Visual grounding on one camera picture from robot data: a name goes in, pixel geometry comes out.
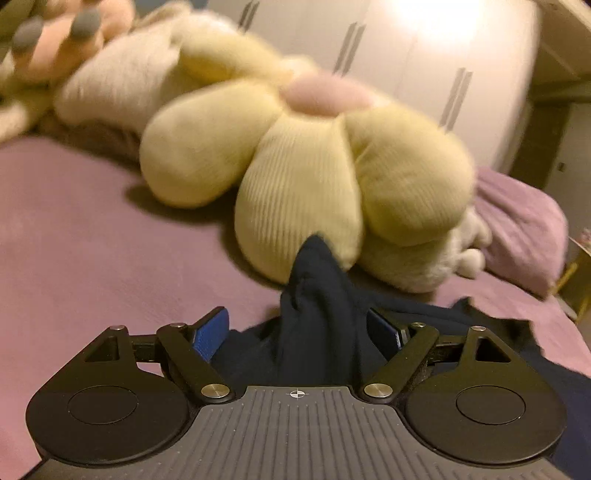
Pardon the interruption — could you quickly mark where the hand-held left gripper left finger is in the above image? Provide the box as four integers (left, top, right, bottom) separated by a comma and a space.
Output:
83, 307, 235, 406

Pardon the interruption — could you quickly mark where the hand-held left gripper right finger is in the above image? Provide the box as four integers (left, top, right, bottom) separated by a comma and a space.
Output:
362, 307, 509, 404

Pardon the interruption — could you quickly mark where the navy zip jacket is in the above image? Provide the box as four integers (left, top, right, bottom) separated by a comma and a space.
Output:
215, 234, 591, 480

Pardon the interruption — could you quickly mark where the white plush toy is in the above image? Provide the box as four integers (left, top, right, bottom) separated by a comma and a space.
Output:
351, 203, 492, 294

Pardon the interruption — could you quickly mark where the cream flower plush pillow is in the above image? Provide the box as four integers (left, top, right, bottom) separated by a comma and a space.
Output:
139, 44, 476, 284

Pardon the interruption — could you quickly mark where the pink bed blanket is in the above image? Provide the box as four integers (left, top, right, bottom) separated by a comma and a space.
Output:
0, 136, 591, 480

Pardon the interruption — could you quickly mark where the purple pillow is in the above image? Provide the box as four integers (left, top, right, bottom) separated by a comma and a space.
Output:
473, 166, 571, 298

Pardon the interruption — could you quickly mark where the wooden side stand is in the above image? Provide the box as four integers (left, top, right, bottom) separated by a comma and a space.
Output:
549, 231, 591, 319

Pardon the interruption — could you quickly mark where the large cream plush toy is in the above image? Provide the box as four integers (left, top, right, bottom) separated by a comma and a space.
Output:
0, 0, 282, 144

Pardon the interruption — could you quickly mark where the white wardrobe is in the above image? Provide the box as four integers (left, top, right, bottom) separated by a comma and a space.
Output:
203, 0, 543, 171

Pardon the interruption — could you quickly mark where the pink plush with grey claws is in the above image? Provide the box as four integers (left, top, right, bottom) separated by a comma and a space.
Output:
0, 0, 134, 88

